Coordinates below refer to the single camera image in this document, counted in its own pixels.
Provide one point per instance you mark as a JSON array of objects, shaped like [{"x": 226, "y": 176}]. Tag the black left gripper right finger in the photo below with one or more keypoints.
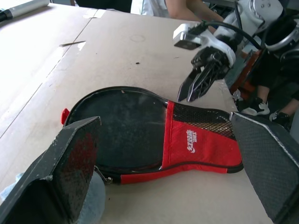
[{"x": 271, "y": 163}]

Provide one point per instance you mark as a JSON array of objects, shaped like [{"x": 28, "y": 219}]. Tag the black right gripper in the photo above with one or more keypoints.
[{"x": 210, "y": 54}]

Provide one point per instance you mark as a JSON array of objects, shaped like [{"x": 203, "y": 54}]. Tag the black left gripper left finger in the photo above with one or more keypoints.
[{"x": 35, "y": 186}]

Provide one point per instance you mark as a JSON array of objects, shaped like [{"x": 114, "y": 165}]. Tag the red and black paddle case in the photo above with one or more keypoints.
[{"x": 198, "y": 149}]

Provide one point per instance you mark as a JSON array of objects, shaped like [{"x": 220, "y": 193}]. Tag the black rubber table tennis paddle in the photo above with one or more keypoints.
[{"x": 130, "y": 130}]

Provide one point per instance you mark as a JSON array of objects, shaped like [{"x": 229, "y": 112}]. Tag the black and white sneaker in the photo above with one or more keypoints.
[
  {"x": 257, "y": 107},
  {"x": 280, "y": 117}
]

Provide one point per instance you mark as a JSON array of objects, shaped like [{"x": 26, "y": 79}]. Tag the person in black trousers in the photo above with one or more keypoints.
[{"x": 275, "y": 77}]

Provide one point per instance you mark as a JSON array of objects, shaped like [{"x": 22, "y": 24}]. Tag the person in white shirt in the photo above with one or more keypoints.
[{"x": 149, "y": 7}]

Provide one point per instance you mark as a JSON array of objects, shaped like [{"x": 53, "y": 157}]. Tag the silver and black robot torso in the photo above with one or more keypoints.
[{"x": 280, "y": 32}]

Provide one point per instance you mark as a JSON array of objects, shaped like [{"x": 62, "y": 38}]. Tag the person in dark clothes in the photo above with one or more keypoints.
[{"x": 105, "y": 4}]

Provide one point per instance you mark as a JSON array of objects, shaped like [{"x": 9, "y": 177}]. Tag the grey tube with black band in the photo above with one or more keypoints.
[{"x": 21, "y": 8}]

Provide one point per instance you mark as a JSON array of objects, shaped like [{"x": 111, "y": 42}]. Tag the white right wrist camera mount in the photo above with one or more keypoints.
[{"x": 210, "y": 39}]

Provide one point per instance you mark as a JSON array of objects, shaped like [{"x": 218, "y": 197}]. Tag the red metal frame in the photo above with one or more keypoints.
[{"x": 247, "y": 74}]

